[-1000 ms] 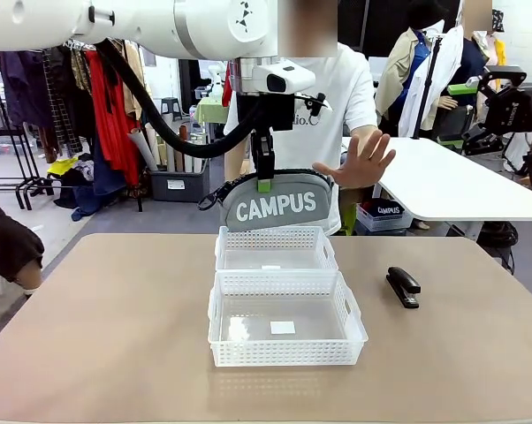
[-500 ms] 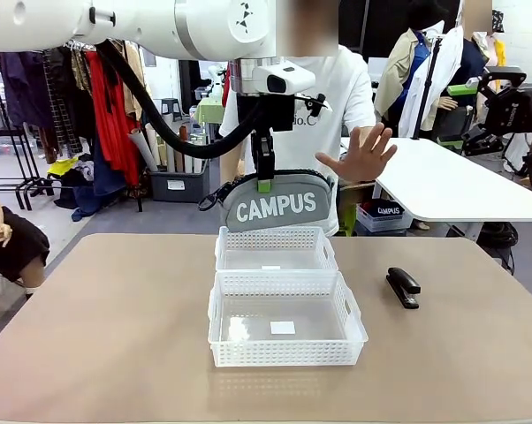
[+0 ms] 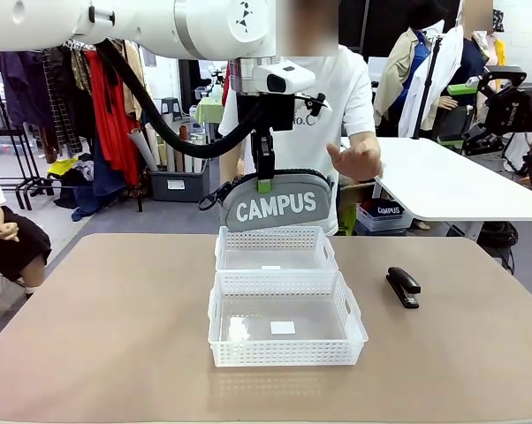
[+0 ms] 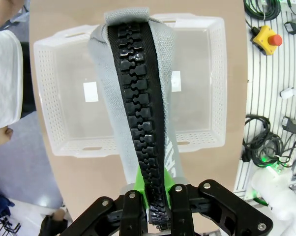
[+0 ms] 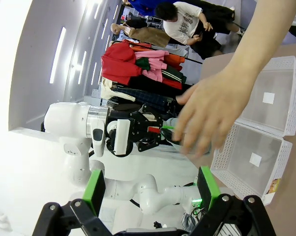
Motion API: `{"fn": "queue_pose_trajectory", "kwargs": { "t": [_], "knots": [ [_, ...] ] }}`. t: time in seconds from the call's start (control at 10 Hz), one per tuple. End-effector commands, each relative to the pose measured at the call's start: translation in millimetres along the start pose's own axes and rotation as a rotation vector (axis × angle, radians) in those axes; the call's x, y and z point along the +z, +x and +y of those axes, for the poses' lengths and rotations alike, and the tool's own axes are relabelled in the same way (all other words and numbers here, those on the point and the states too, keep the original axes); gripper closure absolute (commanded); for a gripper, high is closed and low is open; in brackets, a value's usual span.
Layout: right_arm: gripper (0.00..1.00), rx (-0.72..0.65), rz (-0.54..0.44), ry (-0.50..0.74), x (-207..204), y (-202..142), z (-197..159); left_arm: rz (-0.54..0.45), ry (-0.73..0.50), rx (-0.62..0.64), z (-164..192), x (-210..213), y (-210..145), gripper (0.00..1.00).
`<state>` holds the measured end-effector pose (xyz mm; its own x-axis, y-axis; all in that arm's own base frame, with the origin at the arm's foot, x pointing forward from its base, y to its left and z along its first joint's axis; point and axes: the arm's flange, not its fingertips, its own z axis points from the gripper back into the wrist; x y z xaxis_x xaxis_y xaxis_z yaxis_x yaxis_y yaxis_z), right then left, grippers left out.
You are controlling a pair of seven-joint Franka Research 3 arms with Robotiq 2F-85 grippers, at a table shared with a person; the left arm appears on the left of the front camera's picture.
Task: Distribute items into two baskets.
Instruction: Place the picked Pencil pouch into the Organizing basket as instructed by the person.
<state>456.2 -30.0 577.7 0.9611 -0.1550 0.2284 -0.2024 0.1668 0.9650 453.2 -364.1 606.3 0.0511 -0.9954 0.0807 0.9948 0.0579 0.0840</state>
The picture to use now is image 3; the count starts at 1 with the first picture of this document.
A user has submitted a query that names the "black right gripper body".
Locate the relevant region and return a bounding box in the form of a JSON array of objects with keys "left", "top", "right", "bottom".
[{"left": 486, "top": 86, "right": 532, "bottom": 133}]

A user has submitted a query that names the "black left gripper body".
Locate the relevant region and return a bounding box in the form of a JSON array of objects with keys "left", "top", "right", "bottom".
[{"left": 237, "top": 95, "right": 293, "bottom": 133}]

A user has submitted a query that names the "grey CAMPUS zipper pouch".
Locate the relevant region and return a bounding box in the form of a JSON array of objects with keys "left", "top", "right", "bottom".
[{"left": 198, "top": 169, "right": 337, "bottom": 233}]

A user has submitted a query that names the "black stapler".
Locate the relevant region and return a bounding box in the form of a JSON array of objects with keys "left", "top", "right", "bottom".
[{"left": 385, "top": 266, "right": 422, "bottom": 309}]

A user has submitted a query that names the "person's left forearm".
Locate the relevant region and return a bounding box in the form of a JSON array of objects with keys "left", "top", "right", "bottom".
[{"left": 346, "top": 130, "right": 381, "bottom": 151}]

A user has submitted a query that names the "person's right forearm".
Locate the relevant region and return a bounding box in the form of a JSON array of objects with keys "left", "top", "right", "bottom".
[{"left": 220, "top": 156, "right": 242, "bottom": 186}]

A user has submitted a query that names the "person's left hand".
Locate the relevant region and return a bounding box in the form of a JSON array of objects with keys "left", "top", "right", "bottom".
[{"left": 326, "top": 140, "right": 384, "bottom": 182}]

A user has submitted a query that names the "white shirt on stand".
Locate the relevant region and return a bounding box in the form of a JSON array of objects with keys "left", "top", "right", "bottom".
[{"left": 400, "top": 24, "right": 466, "bottom": 138}]

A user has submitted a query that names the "black stand pole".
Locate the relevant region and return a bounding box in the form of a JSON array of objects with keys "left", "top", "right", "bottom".
[{"left": 414, "top": 34, "right": 444, "bottom": 140}]

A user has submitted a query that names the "white fabric screen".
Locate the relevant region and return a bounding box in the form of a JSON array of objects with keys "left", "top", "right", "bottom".
[{"left": 502, "top": 130, "right": 532, "bottom": 173}]

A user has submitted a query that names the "person in white T-shirt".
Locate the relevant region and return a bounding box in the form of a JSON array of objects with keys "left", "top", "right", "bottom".
[{"left": 217, "top": 0, "right": 377, "bottom": 236}]

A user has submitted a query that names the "yellow garment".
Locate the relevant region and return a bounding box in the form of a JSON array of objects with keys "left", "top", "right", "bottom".
[{"left": 490, "top": 39, "right": 508, "bottom": 67}]

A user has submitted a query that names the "white side table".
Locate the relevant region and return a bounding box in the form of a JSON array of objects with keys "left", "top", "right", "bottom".
[{"left": 340, "top": 136, "right": 532, "bottom": 242}]

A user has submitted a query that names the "green cloth covered table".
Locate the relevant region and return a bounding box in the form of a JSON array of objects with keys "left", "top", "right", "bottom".
[{"left": 193, "top": 95, "right": 227, "bottom": 125}]

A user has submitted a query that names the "beige trench coat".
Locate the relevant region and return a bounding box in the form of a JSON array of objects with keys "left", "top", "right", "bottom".
[{"left": 374, "top": 26, "right": 435, "bottom": 138}]

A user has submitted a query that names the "dark grey storage bin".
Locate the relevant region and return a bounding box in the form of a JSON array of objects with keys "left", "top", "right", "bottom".
[{"left": 149, "top": 170, "right": 212, "bottom": 203}]

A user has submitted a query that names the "tall grey cardboard tube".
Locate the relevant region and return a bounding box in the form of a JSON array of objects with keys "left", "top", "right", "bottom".
[{"left": 162, "top": 112, "right": 177, "bottom": 172}]

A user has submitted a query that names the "white perforated plastic basket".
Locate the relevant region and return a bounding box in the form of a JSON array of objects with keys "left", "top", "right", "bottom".
[
  {"left": 207, "top": 269, "right": 369, "bottom": 367},
  {"left": 214, "top": 225, "right": 340, "bottom": 271}
]

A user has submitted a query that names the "black plastic stool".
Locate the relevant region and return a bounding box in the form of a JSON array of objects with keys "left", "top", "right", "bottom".
[{"left": 159, "top": 96, "right": 181, "bottom": 123}]

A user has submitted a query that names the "cream paper roll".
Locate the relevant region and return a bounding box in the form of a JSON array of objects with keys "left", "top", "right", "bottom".
[{"left": 144, "top": 121, "right": 162, "bottom": 167}]

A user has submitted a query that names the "yellow-green item under table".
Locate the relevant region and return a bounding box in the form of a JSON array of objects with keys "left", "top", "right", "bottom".
[{"left": 338, "top": 185, "right": 358, "bottom": 235}]

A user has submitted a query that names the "grey paper roll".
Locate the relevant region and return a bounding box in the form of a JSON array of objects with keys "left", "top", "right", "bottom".
[{"left": 130, "top": 129, "right": 160, "bottom": 171}]

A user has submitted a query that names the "black CAMPUS pouch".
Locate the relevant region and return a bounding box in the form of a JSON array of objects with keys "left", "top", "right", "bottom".
[{"left": 370, "top": 201, "right": 405, "bottom": 220}]

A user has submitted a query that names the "beige garment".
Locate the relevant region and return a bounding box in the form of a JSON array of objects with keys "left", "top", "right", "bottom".
[{"left": 115, "top": 39, "right": 148, "bottom": 120}]

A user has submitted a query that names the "white basket under table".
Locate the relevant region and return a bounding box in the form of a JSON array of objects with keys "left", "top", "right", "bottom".
[{"left": 356, "top": 201, "right": 414, "bottom": 234}]

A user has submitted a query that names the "red dress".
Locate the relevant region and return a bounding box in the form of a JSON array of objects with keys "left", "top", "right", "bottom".
[{"left": 87, "top": 50, "right": 141, "bottom": 186}]

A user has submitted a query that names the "blue cloth pile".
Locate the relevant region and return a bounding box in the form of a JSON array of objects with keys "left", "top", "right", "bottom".
[{"left": 53, "top": 132, "right": 139, "bottom": 222}]

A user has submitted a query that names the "black garment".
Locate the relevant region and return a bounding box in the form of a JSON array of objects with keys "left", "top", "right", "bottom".
[{"left": 40, "top": 46, "right": 95, "bottom": 154}]

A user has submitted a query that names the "yellow cloth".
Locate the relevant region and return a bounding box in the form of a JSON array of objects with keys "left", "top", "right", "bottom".
[{"left": 47, "top": 157, "right": 80, "bottom": 176}]

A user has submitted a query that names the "dark navy garment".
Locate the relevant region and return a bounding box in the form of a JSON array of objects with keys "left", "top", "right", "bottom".
[{"left": 0, "top": 51, "right": 42, "bottom": 129}]

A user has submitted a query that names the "seated person in black skirt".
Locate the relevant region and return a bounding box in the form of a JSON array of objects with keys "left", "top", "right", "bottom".
[{"left": 0, "top": 154, "right": 53, "bottom": 297}]

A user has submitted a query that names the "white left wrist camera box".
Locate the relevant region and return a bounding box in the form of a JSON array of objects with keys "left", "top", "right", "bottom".
[{"left": 251, "top": 64, "right": 316, "bottom": 95}]

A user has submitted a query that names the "black cable bundle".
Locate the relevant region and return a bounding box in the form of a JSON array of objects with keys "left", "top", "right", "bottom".
[{"left": 477, "top": 220, "right": 519, "bottom": 266}]

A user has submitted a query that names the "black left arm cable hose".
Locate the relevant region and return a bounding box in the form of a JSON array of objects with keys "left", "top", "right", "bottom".
[{"left": 95, "top": 39, "right": 267, "bottom": 158}]

